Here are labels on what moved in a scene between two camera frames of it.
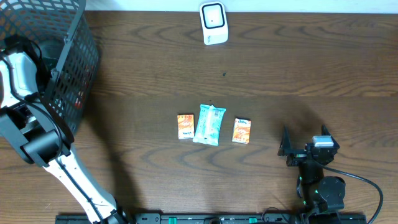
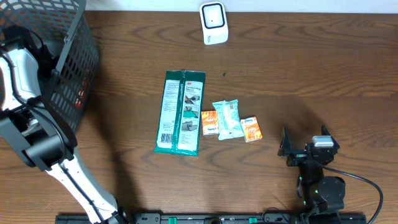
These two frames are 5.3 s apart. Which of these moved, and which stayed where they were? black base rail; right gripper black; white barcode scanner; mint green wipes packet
Moved: mint green wipes packet
Stayed: white barcode scanner; right gripper black; black base rail
